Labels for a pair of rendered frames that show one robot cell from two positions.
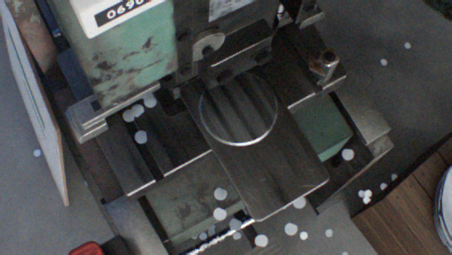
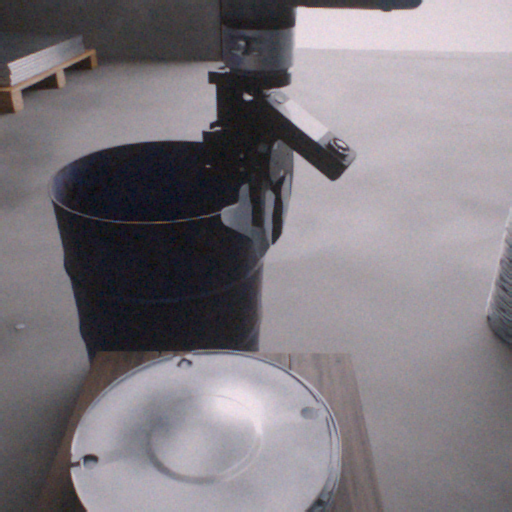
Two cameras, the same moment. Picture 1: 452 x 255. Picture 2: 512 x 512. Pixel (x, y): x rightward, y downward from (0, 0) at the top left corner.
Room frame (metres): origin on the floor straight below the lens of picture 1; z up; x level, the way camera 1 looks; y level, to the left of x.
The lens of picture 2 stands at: (0.58, -0.32, 0.90)
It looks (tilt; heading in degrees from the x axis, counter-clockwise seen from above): 29 degrees down; 225
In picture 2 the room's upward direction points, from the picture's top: straight up
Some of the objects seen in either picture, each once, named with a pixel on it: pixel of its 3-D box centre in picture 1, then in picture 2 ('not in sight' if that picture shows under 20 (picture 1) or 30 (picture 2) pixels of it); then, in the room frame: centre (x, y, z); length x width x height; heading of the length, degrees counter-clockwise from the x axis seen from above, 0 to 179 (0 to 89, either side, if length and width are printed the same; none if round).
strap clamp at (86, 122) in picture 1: (110, 97); not in sight; (0.31, 0.19, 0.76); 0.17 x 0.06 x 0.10; 127
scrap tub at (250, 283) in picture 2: not in sight; (170, 279); (-0.03, -1.18, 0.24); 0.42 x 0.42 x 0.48
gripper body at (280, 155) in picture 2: not in sight; (251, 125); (0.14, -0.76, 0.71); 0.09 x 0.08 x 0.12; 110
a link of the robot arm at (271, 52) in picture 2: not in sight; (257, 49); (0.14, -0.75, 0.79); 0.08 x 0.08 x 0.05
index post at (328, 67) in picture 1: (324, 66); not in sight; (0.41, -0.16, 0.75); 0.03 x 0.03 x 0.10; 37
